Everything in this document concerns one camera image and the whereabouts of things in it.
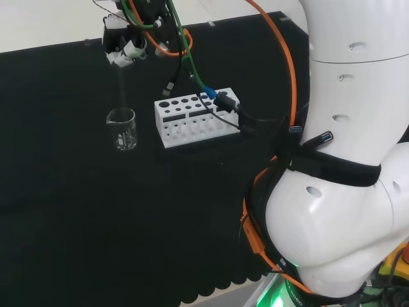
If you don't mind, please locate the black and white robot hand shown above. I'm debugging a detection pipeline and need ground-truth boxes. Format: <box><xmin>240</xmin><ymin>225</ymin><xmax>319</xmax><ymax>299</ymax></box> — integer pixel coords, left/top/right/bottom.
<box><xmin>102</xmin><ymin>11</ymin><xmax>150</xmax><ymax>68</ymax></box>

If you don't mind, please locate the clear glass rod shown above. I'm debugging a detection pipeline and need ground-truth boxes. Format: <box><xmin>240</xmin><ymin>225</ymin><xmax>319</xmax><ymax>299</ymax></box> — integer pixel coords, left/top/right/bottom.
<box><xmin>116</xmin><ymin>63</ymin><xmax>128</xmax><ymax>129</ymax></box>

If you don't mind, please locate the clear glass beaker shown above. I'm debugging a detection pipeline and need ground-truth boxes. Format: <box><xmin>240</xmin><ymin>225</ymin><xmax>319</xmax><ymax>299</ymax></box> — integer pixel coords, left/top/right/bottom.
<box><xmin>105</xmin><ymin>107</ymin><xmax>139</xmax><ymax>152</ymax></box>

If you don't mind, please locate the white test tube rack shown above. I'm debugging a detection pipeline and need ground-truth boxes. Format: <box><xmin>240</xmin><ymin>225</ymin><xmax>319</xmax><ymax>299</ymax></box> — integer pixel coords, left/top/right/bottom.
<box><xmin>154</xmin><ymin>87</ymin><xmax>242</xmax><ymax>150</ymax></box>

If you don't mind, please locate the black cloth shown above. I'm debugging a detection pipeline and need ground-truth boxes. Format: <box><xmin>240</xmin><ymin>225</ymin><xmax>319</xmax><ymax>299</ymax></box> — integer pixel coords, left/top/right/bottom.
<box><xmin>0</xmin><ymin>11</ymin><xmax>311</xmax><ymax>307</ymax></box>

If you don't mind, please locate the yellow stop button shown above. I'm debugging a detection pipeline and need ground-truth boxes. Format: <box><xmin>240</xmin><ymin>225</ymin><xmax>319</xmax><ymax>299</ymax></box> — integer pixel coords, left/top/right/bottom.
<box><xmin>378</xmin><ymin>242</ymin><xmax>409</xmax><ymax>286</ymax></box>

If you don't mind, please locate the black cable silver plug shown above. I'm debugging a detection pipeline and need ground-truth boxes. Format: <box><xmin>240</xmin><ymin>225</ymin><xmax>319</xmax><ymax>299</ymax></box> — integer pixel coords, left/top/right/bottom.
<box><xmin>161</xmin><ymin>54</ymin><xmax>190</xmax><ymax>97</ymax></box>

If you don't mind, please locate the green cable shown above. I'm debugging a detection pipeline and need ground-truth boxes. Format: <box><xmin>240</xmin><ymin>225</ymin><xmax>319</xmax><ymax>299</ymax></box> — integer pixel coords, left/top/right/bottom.
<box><xmin>123</xmin><ymin>0</ymin><xmax>219</xmax><ymax>99</ymax></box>

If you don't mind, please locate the black cable black connector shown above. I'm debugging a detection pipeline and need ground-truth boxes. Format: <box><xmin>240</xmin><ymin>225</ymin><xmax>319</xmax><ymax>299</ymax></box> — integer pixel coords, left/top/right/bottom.
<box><xmin>199</xmin><ymin>91</ymin><xmax>288</xmax><ymax>136</ymax></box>

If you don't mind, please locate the orange cable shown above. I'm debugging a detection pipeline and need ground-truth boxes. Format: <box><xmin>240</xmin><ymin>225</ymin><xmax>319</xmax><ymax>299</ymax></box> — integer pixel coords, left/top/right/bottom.
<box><xmin>129</xmin><ymin>0</ymin><xmax>314</xmax><ymax>297</ymax></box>

